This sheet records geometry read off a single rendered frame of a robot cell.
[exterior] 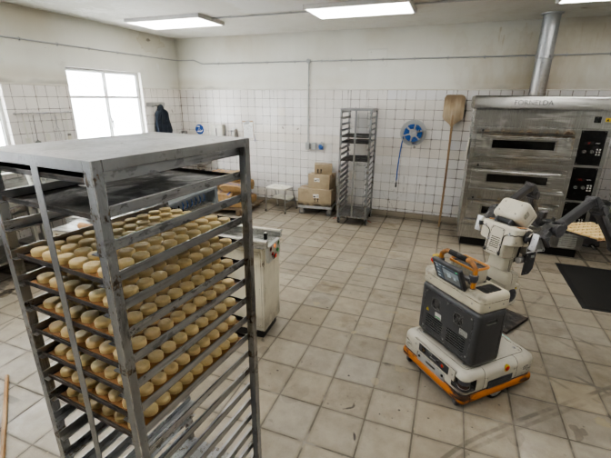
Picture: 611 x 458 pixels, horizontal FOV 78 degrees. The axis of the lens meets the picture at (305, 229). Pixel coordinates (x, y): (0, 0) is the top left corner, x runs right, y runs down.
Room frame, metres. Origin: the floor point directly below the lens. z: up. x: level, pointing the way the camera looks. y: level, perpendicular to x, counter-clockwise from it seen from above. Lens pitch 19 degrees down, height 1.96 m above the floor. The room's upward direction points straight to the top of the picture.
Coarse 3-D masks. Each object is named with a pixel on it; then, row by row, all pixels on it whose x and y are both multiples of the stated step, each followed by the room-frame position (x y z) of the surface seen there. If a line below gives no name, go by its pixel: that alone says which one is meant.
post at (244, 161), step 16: (240, 160) 1.42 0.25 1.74; (240, 176) 1.43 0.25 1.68; (256, 336) 1.44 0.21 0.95; (256, 352) 1.43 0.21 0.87; (256, 368) 1.43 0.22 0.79; (256, 384) 1.42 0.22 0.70; (256, 400) 1.42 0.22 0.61; (256, 416) 1.42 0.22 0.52; (256, 432) 1.41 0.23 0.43; (256, 448) 1.42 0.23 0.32
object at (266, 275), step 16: (272, 240) 2.95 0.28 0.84; (224, 256) 2.86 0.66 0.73; (240, 256) 2.81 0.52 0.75; (256, 256) 2.76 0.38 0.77; (240, 272) 2.81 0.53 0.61; (256, 272) 2.76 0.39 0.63; (272, 272) 2.92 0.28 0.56; (240, 288) 2.81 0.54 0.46; (256, 288) 2.77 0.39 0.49; (272, 288) 2.91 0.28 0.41; (256, 304) 2.77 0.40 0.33; (272, 304) 2.90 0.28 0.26; (256, 320) 2.77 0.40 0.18; (272, 320) 2.90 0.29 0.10
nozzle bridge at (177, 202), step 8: (200, 192) 3.21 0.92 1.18; (208, 192) 3.44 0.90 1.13; (216, 192) 3.45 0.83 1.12; (168, 200) 2.93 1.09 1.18; (176, 200) 2.93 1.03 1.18; (184, 200) 2.97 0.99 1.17; (192, 200) 3.22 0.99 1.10; (208, 200) 3.44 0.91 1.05; (216, 200) 3.44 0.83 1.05; (144, 208) 2.85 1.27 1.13; (192, 208) 3.16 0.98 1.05
